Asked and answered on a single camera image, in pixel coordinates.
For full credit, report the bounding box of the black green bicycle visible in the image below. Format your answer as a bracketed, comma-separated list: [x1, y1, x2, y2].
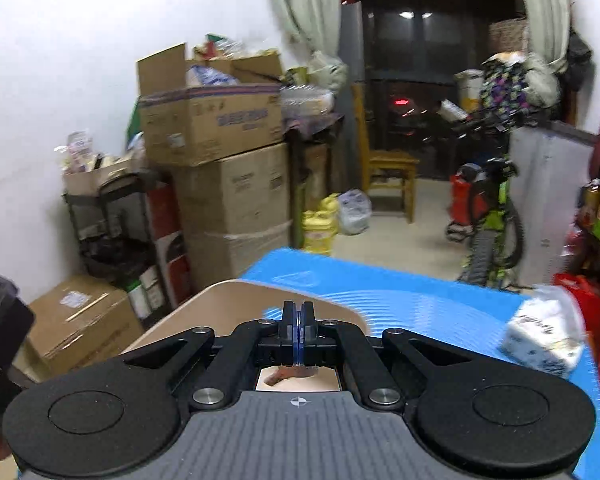
[440, 95, 531, 288]

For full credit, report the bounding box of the white tissue pack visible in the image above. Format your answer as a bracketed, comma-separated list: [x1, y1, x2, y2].
[500, 285, 588, 381]

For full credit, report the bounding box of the open printed cardboard box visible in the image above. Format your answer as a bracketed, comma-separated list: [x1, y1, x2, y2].
[136, 42, 286, 167]

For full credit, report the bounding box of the wooden chair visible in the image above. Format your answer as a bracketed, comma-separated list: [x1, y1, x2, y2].
[352, 82, 421, 223]

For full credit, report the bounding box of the black shelf cart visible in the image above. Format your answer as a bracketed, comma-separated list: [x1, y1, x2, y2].
[62, 170, 191, 321]

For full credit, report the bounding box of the pale green curtain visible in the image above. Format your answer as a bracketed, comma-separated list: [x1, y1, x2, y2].
[262, 0, 351, 93]
[515, 0, 573, 66]

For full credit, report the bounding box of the small cardboard box with packets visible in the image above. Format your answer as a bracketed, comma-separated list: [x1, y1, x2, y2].
[62, 157, 141, 196]

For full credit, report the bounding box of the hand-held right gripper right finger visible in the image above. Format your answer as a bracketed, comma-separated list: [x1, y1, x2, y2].
[300, 301, 473, 409]

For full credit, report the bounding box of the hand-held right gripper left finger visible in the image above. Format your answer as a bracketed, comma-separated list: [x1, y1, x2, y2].
[122, 301, 300, 409]

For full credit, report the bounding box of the dark wooden table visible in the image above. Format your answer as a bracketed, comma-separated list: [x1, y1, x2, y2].
[282, 112, 346, 251]

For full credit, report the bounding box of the floral cloth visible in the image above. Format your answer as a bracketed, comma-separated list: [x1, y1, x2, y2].
[480, 52, 531, 111]

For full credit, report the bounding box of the pack of clear bottles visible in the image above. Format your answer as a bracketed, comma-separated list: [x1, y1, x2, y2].
[280, 84, 336, 118]

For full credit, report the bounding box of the beige plastic basket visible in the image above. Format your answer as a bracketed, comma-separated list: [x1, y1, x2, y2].
[122, 279, 368, 391]

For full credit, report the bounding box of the large plain cardboard box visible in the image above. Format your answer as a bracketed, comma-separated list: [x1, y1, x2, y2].
[170, 142, 293, 233]

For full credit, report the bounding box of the blue silicone mat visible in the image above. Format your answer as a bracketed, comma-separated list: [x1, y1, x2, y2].
[240, 247, 600, 480]

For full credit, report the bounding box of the low cardboard box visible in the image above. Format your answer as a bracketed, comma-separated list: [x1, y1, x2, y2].
[25, 275, 146, 376]

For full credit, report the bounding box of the tied plastic bag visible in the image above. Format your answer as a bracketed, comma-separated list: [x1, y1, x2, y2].
[337, 189, 373, 236]

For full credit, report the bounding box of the wrapped cardboard box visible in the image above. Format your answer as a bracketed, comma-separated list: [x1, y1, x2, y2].
[185, 220, 293, 293]

